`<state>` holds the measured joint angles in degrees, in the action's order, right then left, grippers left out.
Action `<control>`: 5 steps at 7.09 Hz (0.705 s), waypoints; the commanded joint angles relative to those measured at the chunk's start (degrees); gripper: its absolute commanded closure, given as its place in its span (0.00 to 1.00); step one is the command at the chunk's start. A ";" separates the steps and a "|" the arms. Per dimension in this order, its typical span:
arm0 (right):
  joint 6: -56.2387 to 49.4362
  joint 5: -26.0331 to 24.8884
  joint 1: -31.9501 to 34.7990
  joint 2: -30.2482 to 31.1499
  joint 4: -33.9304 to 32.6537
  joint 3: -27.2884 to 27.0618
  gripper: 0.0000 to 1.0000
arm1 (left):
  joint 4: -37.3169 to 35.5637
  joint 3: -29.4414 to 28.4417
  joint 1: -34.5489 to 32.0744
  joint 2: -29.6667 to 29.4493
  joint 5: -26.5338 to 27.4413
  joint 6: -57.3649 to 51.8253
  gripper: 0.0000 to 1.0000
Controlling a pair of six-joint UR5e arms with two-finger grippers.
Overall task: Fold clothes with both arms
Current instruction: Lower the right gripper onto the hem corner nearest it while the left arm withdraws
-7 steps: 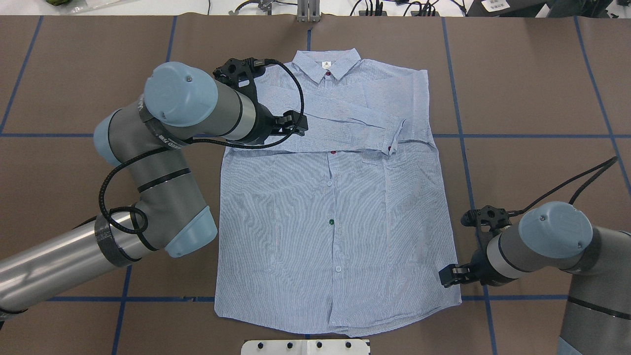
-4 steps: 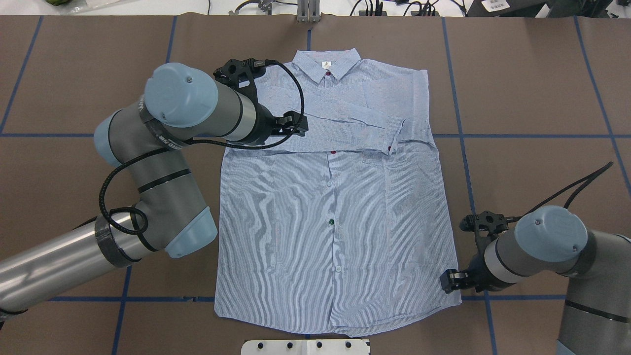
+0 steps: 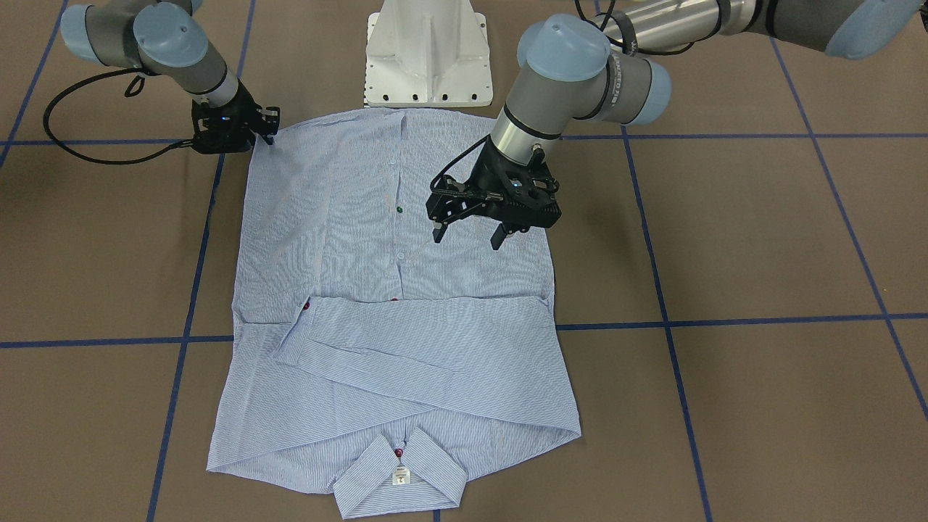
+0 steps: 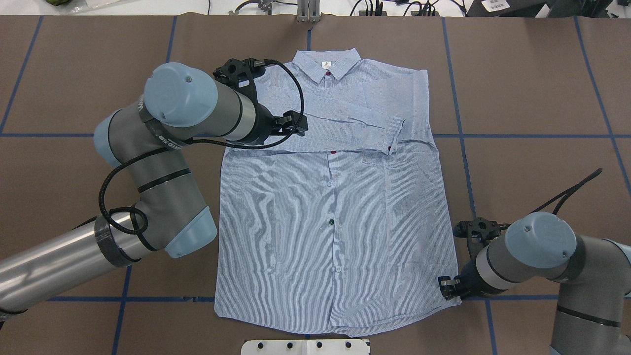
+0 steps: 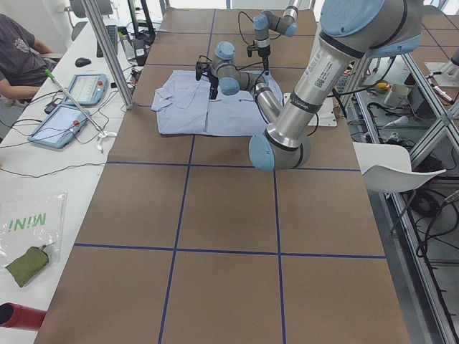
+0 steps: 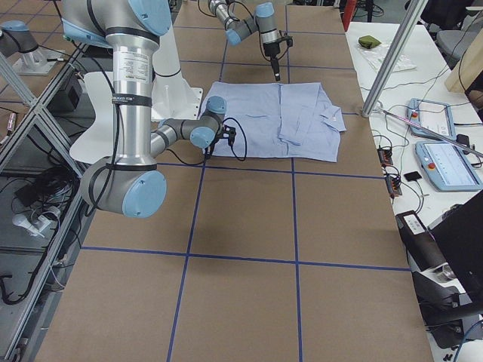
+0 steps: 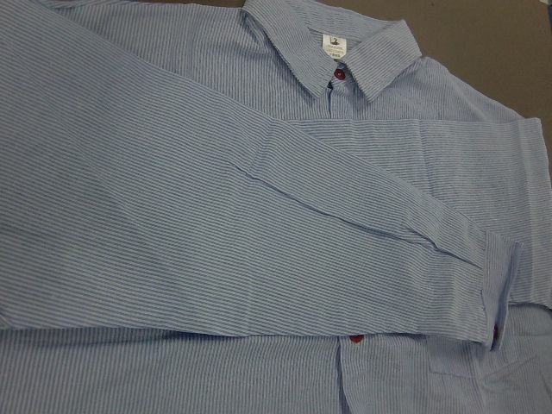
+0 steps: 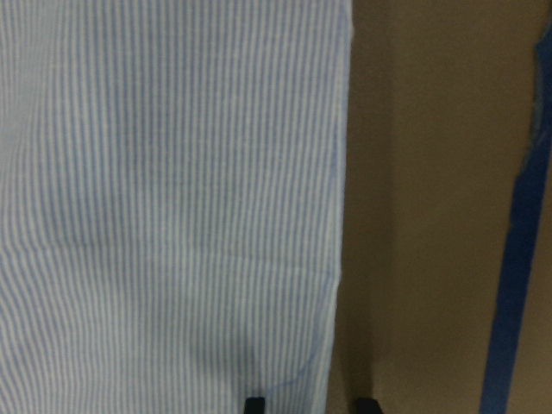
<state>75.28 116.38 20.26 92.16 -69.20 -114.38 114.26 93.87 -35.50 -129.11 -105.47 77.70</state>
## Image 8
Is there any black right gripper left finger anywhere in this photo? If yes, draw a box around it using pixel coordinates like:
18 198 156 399
243 397 265 414

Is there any blue striped dress shirt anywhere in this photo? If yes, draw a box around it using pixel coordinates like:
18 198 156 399
1 1 353 413

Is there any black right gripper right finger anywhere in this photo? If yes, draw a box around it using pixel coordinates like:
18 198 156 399
355 398 383 414

